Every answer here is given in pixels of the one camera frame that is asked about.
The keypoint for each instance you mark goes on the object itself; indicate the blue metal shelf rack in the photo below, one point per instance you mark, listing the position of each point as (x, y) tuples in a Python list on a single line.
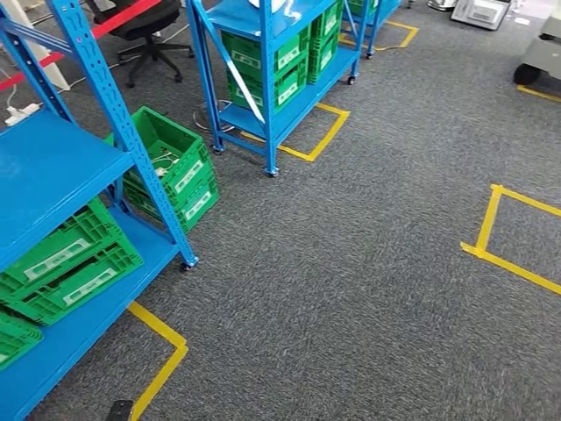
[(375, 29), (268, 87), (44, 168)]

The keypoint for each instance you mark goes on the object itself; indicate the chrome round floor base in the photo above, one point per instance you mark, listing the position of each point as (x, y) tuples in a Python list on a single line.
[(201, 119), (442, 4)]

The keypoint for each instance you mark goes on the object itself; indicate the white plastic parts stack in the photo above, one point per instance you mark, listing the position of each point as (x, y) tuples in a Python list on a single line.
[(271, 4)]

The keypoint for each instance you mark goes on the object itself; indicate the black office chair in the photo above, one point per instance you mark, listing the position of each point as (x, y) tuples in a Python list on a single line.
[(136, 23)]

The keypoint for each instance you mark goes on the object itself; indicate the white panel desk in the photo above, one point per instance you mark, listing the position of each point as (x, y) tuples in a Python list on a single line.
[(56, 78)]

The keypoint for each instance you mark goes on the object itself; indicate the white flat device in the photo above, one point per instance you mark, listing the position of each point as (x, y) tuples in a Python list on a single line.
[(479, 13)]

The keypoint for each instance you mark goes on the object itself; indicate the white power strip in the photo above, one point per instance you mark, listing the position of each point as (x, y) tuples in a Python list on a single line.
[(22, 113)]

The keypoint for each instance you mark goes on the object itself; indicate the yellow floor tape strip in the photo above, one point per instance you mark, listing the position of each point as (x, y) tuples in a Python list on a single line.
[(539, 94)]

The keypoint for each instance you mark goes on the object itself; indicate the grey wheeled cart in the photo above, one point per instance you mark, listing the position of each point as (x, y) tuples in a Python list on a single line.
[(544, 52)]

